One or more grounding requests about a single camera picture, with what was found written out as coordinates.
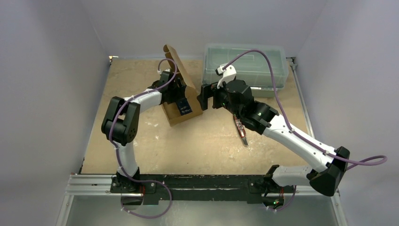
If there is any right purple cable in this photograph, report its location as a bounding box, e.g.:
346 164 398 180
223 49 388 170

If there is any brown cardboard express box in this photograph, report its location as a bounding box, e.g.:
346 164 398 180
162 44 203 126

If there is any red utility knife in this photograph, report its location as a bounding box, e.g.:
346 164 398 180
233 115 248 146

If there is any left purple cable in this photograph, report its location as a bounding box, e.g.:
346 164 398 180
108 58 178 185

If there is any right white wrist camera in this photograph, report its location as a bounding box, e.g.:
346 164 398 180
215 64 237 89

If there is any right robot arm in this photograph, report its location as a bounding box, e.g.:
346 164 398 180
197 80 350 196

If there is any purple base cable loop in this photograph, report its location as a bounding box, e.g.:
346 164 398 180
120 181 173 220

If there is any blue packaged item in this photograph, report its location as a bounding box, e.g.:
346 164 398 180
176 97 192 116

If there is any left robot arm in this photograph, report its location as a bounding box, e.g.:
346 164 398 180
101 70 192 193

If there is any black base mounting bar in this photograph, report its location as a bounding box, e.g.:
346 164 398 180
110 174 294 205

